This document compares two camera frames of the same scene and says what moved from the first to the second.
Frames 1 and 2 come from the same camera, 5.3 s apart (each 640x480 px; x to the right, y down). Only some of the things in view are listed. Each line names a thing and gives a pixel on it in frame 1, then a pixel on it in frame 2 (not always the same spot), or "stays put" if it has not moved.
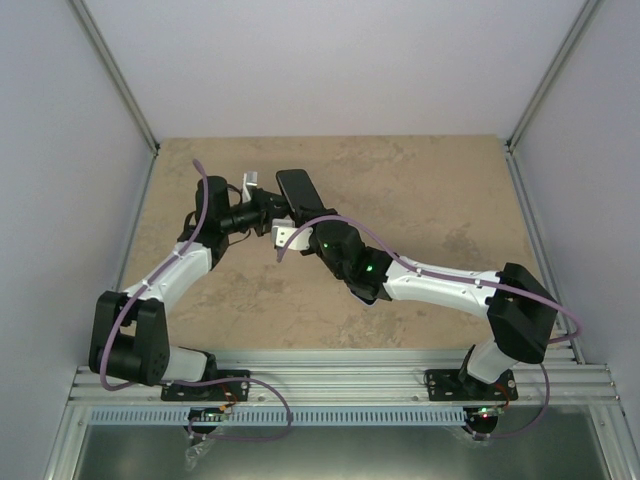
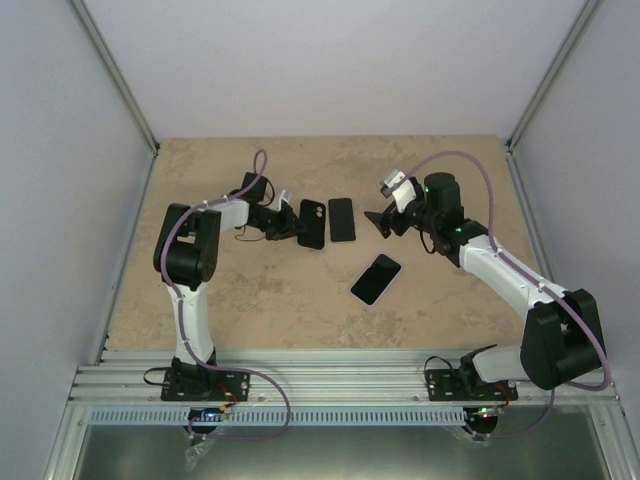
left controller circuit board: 206,414 stays put
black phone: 299,189 to 341,218
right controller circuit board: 486,412 stays put
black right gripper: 305,214 to 382,223
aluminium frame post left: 86,19 stays put
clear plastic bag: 193,452 stays put
